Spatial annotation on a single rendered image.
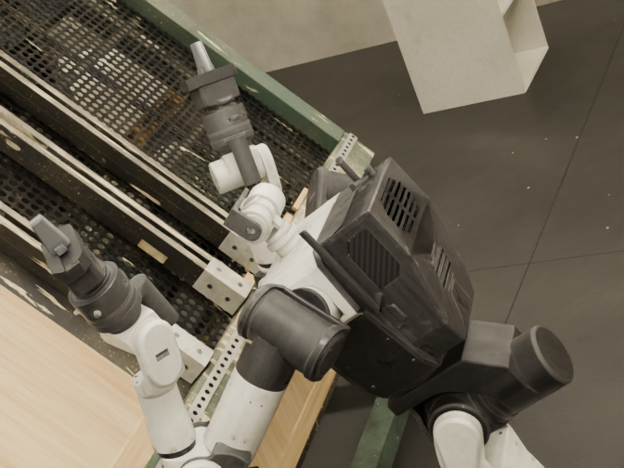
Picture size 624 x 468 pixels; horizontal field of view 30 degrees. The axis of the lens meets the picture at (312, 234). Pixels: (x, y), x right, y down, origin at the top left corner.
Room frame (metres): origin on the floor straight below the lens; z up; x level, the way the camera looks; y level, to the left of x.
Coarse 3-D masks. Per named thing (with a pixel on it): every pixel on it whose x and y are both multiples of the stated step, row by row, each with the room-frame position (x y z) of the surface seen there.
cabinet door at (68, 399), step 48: (0, 288) 2.41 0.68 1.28; (0, 336) 2.29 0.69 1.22; (48, 336) 2.34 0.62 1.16; (0, 384) 2.18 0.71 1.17; (48, 384) 2.22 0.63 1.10; (96, 384) 2.27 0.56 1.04; (0, 432) 2.07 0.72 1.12; (48, 432) 2.11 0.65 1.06; (96, 432) 2.16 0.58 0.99; (144, 432) 2.20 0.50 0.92
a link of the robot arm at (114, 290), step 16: (80, 240) 1.61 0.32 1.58; (48, 256) 1.60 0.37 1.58; (64, 256) 1.59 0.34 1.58; (80, 256) 1.56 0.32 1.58; (64, 272) 1.55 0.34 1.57; (80, 272) 1.55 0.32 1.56; (96, 272) 1.58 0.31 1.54; (112, 272) 1.62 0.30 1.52; (80, 288) 1.57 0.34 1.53; (96, 288) 1.59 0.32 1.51; (112, 288) 1.59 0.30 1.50; (128, 288) 1.61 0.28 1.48; (80, 304) 1.59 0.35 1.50; (96, 304) 1.58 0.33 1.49; (112, 304) 1.59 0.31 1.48; (96, 320) 1.59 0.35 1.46
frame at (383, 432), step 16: (384, 400) 3.13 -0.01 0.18; (320, 416) 3.15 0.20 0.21; (384, 416) 3.05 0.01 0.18; (400, 416) 3.07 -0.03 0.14; (368, 432) 3.01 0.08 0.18; (384, 432) 2.97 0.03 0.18; (400, 432) 3.03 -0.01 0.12; (304, 448) 2.99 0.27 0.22; (368, 448) 2.92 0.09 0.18; (384, 448) 2.91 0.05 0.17; (352, 464) 2.88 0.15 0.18; (368, 464) 2.85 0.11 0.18; (384, 464) 2.87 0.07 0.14
